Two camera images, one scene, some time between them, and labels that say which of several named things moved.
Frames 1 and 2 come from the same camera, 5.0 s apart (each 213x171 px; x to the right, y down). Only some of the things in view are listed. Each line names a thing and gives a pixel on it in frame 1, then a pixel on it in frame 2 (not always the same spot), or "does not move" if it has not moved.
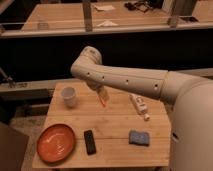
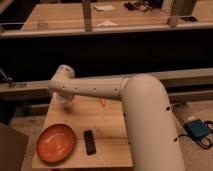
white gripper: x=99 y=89 -> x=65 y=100
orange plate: x=56 y=143 does not move
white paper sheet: x=104 y=8 does not move
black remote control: x=90 y=143 does not move
